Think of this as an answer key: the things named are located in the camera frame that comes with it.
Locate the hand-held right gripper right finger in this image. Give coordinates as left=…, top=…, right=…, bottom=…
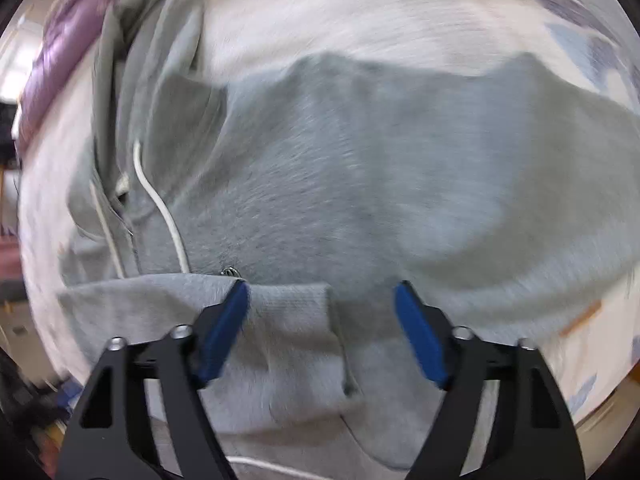
left=394, top=280, right=586, bottom=480

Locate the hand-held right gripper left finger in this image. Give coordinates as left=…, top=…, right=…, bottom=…
left=55, top=280, right=251, bottom=480

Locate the grey hoodie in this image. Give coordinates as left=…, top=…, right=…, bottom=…
left=57, top=0, right=640, bottom=480

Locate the leaf-print bed sheet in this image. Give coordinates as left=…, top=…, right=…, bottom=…
left=15, top=0, right=640, bottom=441

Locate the purple floral quilt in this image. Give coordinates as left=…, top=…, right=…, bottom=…
left=12, top=0, right=186, bottom=156

